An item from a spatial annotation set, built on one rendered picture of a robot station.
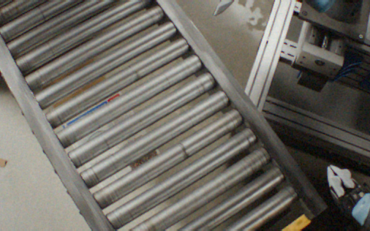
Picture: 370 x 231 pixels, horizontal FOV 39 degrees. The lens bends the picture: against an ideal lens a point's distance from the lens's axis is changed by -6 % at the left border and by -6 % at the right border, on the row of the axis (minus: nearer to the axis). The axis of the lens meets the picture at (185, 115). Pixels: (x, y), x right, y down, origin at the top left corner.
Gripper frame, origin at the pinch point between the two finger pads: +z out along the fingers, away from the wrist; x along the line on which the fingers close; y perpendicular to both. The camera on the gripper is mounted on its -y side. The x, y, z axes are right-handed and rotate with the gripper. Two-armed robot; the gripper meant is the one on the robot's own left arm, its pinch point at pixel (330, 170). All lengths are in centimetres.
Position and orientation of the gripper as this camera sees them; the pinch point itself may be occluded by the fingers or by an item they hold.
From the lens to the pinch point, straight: 154.7
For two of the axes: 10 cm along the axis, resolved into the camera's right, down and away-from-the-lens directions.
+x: -8.3, 4.9, -2.7
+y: 0.8, -3.7, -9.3
